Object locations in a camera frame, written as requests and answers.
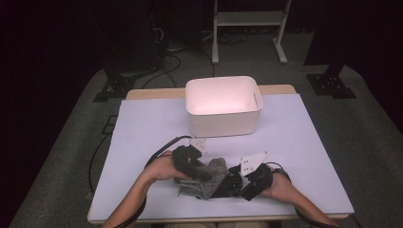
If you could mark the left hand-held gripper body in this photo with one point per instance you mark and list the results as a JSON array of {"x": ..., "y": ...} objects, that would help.
[{"x": 187, "y": 160}]

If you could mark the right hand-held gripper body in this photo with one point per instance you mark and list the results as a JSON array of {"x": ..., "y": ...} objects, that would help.
[{"x": 258, "y": 182}]

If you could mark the grey fluffy cloth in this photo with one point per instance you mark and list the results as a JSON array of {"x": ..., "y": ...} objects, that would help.
[{"x": 210, "y": 180}]

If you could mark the white plastic storage box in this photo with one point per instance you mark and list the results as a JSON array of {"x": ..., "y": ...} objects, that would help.
[{"x": 223, "y": 107}]

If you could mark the person's right hand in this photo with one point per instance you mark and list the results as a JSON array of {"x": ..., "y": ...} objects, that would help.
[{"x": 280, "y": 188}]

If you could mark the person's left hand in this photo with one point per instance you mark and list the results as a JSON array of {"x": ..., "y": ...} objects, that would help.
[{"x": 160, "y": 169}]

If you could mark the wooden table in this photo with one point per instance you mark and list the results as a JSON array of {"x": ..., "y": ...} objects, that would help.
[{"x": 152, "y": 93}]

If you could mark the black stand base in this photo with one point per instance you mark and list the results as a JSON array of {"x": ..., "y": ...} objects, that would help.
[
  {"x": 115, "y": 87},
  {"x": 331, "y": 85}
]

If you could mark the white metal stand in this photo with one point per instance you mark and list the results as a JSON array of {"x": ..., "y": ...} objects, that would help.
[{"x": 250, "y": 19}]

